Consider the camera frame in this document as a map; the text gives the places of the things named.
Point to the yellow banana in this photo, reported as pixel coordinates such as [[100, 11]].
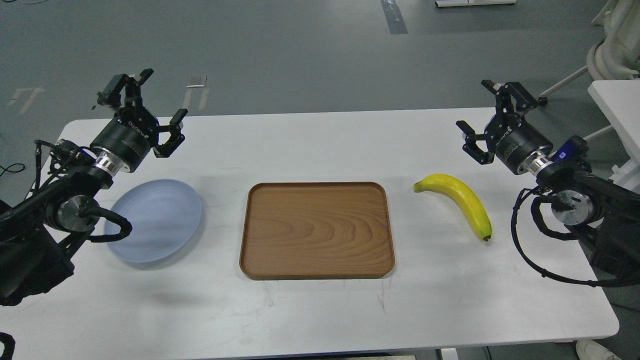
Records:
[[465, 198]]

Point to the brown wooden tray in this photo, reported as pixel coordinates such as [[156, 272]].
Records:
[[317, 231]]

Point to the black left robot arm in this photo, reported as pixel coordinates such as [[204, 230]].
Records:
[[40, 235]]

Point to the white machine base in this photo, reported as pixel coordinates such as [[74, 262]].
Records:
[[616, 57]]

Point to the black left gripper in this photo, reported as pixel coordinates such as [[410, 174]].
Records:
[[133, 131]]

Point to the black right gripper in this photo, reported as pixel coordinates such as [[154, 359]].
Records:
[[518, 141]]

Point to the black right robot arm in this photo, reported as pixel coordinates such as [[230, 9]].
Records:
[[570, 202]]

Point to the light blue plate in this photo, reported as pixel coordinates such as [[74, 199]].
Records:
[[164, 215]]

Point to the white shoe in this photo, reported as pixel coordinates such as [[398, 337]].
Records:
[[587, 349]]

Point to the white side table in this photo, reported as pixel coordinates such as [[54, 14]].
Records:
[[619, 101]]

